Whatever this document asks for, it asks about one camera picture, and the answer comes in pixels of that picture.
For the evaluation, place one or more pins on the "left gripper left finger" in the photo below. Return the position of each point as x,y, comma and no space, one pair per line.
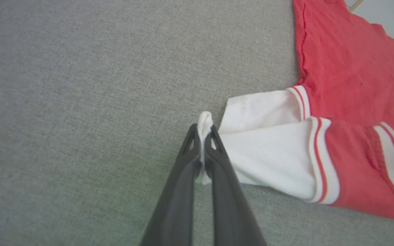
176,198

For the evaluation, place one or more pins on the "red and white shirt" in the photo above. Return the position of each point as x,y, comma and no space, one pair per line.
347,102

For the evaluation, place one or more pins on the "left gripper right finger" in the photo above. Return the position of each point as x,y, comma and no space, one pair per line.
231,212

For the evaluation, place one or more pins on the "grey fabric sofa cushion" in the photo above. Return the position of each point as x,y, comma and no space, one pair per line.
80,102

